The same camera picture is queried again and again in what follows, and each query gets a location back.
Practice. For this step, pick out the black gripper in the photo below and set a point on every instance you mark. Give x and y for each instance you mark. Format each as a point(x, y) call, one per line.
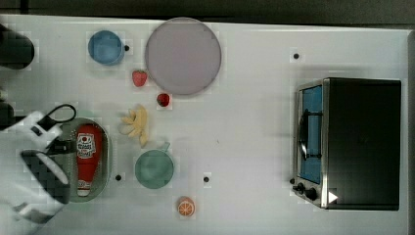
point(61, 147)

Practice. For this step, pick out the red ketchup bottle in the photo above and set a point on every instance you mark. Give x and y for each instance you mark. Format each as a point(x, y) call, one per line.
point(89, 139)

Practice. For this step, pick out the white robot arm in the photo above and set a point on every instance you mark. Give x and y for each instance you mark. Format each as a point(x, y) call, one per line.
point(34, 188)

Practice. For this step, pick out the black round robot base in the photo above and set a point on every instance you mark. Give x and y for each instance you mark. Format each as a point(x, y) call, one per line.
point(16, 50)

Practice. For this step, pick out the green oval strainer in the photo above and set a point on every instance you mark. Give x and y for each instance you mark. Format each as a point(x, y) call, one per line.
point(68, 161)

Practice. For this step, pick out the peeled banana toy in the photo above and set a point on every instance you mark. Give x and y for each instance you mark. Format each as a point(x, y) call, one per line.
point(135, 125)

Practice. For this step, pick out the pink strawberry toy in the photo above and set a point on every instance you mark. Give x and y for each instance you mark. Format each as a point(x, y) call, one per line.
point(139, 78)

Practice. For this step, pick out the blue bowl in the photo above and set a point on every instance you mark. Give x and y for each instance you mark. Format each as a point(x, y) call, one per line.
point(106, 48)

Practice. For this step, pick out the red strawberry toy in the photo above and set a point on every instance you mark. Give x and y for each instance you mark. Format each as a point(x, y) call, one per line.
point(163, 99)

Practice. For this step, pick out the orange half toy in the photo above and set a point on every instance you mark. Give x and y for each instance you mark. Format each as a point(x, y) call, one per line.
point(186, 206)

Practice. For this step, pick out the large pink plate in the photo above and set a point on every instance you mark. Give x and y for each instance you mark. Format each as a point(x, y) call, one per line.
point(183, 56)

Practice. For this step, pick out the silver black toaster oven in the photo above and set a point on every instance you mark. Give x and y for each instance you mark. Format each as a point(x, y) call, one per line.
point(348, 144)

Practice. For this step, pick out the green cup with handle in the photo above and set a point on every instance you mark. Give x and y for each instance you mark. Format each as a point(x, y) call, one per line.
point(155, 168)

